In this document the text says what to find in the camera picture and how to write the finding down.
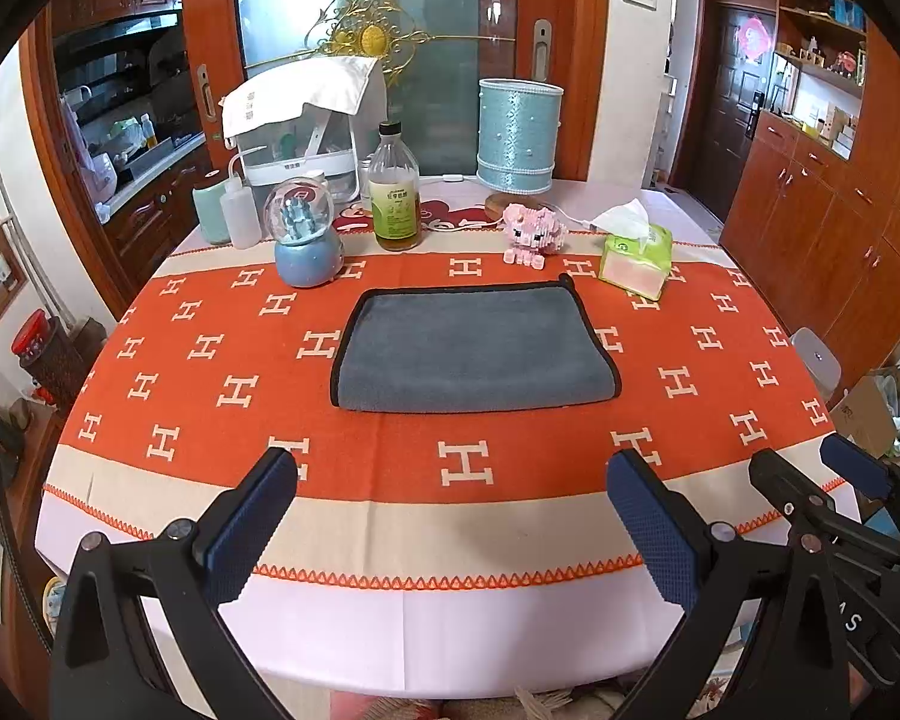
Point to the blue snow globe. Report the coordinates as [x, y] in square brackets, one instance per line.
[307, 262]

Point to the glass bottle with black cap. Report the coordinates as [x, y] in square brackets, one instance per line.
[394, 219]

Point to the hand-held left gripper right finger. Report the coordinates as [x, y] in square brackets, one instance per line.
[656, 532]

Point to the gold door ornament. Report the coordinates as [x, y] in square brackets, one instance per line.
[373, 37]

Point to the pink door decoration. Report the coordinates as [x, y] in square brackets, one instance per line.
[752, 39]

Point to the orange patterned tablecloth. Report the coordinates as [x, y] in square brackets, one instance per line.
[435, 637]

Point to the white stool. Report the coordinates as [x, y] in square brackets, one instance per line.
[817, 360]

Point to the green tissue pack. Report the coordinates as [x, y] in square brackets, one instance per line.
[634, 271]

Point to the white squeeze bottle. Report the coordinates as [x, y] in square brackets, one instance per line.
[241, 219]

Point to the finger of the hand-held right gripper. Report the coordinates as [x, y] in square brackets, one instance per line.
[791, 484]
[855, 465]

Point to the dark wooden entrance door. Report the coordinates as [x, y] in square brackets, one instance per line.
[724, 105]

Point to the white countertop appliance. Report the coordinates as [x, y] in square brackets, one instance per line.
[311, 159]

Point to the red lidded jar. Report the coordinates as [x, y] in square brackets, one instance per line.
[31, 334]

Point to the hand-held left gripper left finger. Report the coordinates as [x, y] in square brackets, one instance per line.
[251, 529]

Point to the dark wicker basket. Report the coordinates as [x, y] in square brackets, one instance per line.
[60, 375]

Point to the pink block pig figure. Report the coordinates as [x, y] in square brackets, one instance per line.
[531, 229]

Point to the orange patterned table runner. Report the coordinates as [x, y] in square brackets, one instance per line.
[390, 457]

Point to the frosted glass sliding door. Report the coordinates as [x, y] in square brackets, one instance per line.
[435, 112]

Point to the blue cylindrical table lamp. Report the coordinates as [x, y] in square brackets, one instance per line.
[517, 135]

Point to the cardboard box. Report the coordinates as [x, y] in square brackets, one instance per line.
[866, 420]

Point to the mint green cup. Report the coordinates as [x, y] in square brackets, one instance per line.
[208, 214]

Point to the white cloth cover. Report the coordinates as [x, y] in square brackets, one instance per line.
[300, 94]

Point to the wooden cabinet with shelves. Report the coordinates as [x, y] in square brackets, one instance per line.
[817, 240]

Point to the wooden kitchen base cabinet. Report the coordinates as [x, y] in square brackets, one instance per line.
[154, 217]

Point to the grey towel with black edge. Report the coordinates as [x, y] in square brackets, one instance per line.
[472, 349]

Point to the hanging plastic bag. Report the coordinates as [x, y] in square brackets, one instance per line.
[90, 157]

